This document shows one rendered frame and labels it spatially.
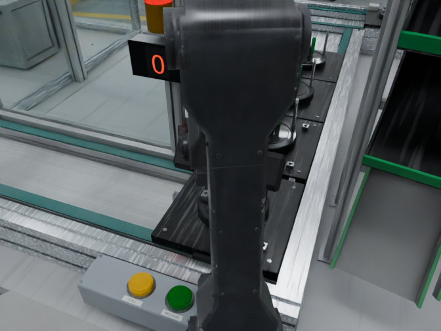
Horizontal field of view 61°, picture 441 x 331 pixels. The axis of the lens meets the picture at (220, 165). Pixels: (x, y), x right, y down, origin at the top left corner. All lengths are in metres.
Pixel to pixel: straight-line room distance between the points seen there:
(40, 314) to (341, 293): 0.56
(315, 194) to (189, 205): 0.27
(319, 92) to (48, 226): 0.81
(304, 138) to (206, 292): 0.66
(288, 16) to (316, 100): 0.92
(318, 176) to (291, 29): 0.68
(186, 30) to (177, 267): 0.53
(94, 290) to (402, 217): 0.51
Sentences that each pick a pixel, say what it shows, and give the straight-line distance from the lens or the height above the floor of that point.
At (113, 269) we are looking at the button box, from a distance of 0.70.
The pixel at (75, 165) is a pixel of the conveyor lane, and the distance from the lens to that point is 1.00.
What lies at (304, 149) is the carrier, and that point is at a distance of 0.92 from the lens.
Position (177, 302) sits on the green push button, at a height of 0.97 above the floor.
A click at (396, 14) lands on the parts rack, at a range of 0.56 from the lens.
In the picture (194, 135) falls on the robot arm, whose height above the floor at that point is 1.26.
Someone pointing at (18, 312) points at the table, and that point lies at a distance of 0.83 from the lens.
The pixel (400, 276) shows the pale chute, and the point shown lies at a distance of 0.66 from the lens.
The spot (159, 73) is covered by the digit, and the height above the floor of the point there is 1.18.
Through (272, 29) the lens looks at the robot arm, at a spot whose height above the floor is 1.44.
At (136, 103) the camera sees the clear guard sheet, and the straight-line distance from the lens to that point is 0.91.
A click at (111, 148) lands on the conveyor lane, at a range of 0.98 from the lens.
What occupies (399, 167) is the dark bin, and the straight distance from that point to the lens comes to 0.52.
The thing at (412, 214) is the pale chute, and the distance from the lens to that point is 0.66.
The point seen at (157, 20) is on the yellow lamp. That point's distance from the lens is 0.73.
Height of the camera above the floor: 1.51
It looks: 39 degrees down
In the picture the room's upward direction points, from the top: straight up
